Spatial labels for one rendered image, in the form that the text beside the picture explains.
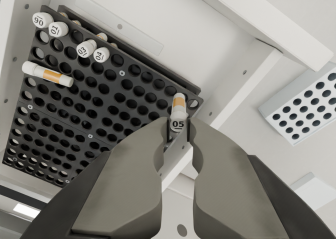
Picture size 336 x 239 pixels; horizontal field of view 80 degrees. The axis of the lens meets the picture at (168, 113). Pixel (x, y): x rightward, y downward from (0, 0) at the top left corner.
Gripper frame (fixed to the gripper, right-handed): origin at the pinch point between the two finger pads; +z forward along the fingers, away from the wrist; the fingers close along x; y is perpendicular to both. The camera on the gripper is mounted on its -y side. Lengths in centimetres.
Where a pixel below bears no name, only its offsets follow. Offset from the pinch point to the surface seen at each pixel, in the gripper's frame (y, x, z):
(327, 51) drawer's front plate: -3.3, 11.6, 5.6
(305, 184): 27.1, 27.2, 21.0
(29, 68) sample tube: -1.3, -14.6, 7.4
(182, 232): 29.4, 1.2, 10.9
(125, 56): -2.2, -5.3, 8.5
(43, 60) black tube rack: -1.8, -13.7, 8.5
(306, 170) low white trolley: 24.6, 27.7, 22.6
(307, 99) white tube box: 6.7, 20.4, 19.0
